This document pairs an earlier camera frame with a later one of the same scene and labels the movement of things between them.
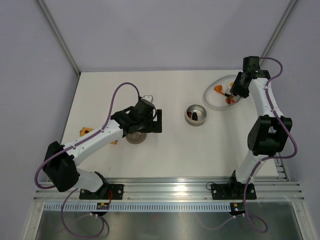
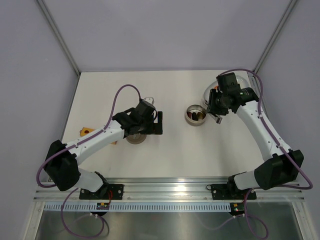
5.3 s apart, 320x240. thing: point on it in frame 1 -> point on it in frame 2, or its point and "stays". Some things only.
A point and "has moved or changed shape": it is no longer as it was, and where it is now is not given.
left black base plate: [104, 192] stays
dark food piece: [194, 116] stays
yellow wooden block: [85, 130] stays
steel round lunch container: [201, 113] stays
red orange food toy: [230, 100] has moved or changed shape
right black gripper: [235, 89] -> [212, 107]
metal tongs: [236, 97] has moved or changed shape
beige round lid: [136, 138] stays
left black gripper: [154, 126] stays
